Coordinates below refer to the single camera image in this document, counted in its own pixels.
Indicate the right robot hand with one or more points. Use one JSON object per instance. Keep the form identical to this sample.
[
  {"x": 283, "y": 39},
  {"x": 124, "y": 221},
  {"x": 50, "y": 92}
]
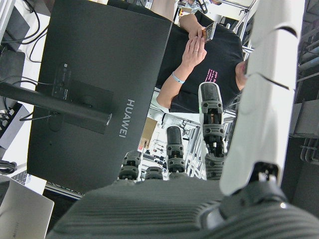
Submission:
[{"x": 149, "y": 211}]

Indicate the cardboard box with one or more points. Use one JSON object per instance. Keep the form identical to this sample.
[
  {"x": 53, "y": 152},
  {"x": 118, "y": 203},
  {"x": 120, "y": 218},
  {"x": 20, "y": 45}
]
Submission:
[{"x": 149, "y": 129}]

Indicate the grey connector box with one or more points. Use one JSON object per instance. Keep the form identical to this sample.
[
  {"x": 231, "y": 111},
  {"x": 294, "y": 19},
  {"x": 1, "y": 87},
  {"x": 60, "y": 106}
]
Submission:
[{"x": 17, "y": 129}]

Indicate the silver laptop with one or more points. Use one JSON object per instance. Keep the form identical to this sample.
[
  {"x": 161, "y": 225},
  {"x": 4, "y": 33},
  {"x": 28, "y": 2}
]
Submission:
[{"x": 22, "y": 211}]

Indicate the black monitor stand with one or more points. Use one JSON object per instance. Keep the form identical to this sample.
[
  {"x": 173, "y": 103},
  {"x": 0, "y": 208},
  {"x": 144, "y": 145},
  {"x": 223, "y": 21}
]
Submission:
[{"x": 62, "y": 107}]

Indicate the light blue wristband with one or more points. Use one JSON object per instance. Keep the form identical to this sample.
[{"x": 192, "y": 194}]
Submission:
[{"x": 177, "y": 78}]

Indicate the black Huawei monitor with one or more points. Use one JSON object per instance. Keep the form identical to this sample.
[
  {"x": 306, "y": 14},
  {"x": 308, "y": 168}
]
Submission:
[{"x": 99, "y": 49}]

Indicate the person in black T-shirt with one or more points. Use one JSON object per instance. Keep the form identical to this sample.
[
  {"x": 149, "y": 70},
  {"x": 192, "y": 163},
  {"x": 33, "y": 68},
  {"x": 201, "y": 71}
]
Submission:
[{"x": 219, "y": 57}]

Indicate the smartphone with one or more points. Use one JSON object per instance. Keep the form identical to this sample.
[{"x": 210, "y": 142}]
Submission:
[{"x": 209, "y": 32}]

